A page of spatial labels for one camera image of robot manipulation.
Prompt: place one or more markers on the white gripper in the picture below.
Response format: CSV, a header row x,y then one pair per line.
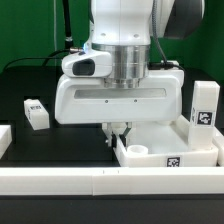
x,y
83,97

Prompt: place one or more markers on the white desk top panel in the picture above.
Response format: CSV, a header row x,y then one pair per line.
x,y
155,144

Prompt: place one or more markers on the white right barrier block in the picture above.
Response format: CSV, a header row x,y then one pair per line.
x,y
218,141

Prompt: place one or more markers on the white barrier block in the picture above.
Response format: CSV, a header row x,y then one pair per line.
x,y
218,141
5,138

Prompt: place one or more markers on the white left barrier block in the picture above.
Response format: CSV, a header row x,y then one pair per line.
x,y
5,138

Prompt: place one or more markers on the white front barrier rail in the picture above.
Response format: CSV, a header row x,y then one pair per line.
x,y
111,181

